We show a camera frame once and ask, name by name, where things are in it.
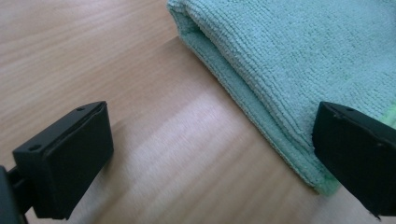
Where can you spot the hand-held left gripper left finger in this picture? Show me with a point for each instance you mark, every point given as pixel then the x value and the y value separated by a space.
pixel 71 161

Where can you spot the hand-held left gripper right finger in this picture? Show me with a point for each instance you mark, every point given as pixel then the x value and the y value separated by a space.
pixel 355 155

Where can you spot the green microfibre cloth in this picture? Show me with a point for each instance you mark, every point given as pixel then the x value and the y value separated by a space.
pixel 295 56

